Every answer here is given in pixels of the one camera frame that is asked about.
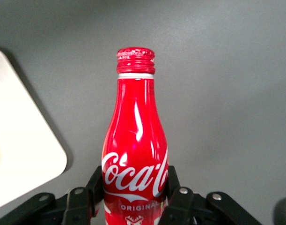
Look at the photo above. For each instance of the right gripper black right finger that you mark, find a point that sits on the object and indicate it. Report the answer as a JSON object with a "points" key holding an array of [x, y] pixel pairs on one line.
{"points": [[185, 206]]}

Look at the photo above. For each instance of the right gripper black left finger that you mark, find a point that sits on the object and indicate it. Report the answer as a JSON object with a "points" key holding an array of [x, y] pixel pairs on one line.
{"points": [[77, 201]]}

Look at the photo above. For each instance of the red coke bottle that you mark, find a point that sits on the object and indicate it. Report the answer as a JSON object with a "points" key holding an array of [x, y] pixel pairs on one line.
{"points": [[135, 117]]}

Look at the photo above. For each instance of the cream plastic tray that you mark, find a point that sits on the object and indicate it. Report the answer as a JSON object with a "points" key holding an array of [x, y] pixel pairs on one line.
{"points": [[21, 129]]}

